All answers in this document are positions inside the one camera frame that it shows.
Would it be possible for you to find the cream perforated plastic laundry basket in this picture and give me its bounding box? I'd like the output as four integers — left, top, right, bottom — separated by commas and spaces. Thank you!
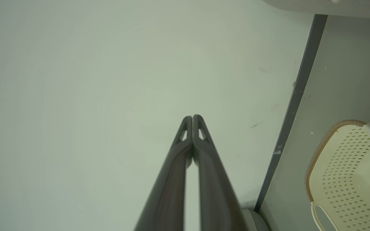
304, 120, 370, 231

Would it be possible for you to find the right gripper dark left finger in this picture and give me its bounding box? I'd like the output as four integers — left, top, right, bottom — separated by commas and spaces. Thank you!
134, 116, 194, 231

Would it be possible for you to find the black wall baseboard strip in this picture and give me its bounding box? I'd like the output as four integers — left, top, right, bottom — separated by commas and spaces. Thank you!
254, 14, 328, 212

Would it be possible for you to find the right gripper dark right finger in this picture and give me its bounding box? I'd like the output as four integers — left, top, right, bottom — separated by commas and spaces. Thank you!
192, 115, 248, 231

